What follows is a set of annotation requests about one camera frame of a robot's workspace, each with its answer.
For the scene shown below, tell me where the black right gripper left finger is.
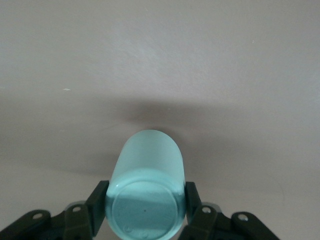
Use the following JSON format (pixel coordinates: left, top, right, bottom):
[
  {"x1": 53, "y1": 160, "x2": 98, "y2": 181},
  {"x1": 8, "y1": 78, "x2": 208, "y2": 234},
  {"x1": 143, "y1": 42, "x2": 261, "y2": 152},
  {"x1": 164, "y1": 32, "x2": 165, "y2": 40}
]
[{"x1": 0, "y1": 180, "x2": 110, "y2": 240}]

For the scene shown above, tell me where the mint green plastic cup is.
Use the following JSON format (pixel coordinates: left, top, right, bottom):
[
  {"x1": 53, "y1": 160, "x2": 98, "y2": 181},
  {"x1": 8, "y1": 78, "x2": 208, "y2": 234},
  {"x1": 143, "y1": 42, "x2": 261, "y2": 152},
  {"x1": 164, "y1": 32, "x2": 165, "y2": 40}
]
[{"x1": 105, "y1": 128, "x2": 187, "y2": 240}]

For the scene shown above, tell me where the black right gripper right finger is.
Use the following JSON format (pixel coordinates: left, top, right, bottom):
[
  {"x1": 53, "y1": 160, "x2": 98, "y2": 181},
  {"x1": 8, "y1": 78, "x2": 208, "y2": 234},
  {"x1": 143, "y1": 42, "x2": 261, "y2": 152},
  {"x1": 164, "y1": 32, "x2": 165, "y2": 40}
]
[{"x1": 178, "y1": 181, "x2": 279, "y2": 240}]

